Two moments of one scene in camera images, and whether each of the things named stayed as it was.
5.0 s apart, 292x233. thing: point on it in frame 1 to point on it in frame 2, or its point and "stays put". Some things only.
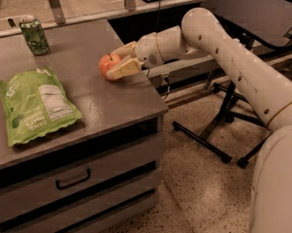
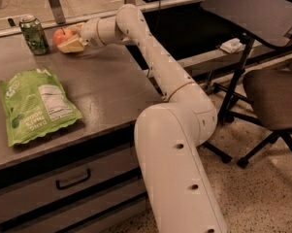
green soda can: x=34 y=34 stays put
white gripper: x=146 y=51 to x=91 y=33
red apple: x=106 y=62 to x=60 y=35
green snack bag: x=35 y=103 stays put
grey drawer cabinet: x=103 y=166 stays put
